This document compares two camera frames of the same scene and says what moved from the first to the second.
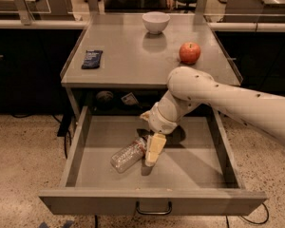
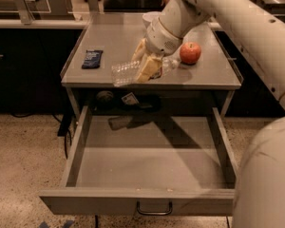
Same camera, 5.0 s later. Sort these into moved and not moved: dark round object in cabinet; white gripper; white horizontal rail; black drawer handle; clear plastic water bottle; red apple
Moved: clear plastic water bottle; white gripper
Not moved: dark round object in cabinet; white horizontal rail; black drawer handle; red apple
